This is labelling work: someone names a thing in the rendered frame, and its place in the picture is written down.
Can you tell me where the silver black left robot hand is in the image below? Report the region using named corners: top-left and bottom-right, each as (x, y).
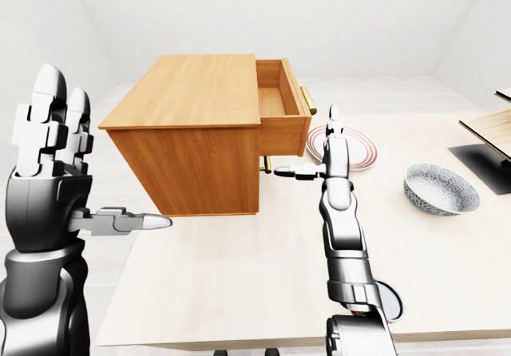
top-left (6, 63), bottom-right (174, 254)

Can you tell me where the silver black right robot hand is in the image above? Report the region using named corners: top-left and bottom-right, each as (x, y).
top-left (272, 104), bottom-right (355, 182)

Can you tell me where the open wooden drawer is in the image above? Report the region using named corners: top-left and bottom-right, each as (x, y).
top-left (255, 57), bottom-right (313, 159)

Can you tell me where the wooden cabinet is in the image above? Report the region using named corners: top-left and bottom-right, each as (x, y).
top-left (98, 53), bottom-right (265, 218)

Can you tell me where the white plate with red rings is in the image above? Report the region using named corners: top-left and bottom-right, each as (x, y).
top-left (306, 125), bottom-right (378, 172)

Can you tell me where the grey patterned bowl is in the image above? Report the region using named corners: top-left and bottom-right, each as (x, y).
top-left (402, 163), bottom-right (481, 217)

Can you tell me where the wooden slat tray black base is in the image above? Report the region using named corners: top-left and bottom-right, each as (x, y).
top-left (446, 85), bottom-right (511, 196)

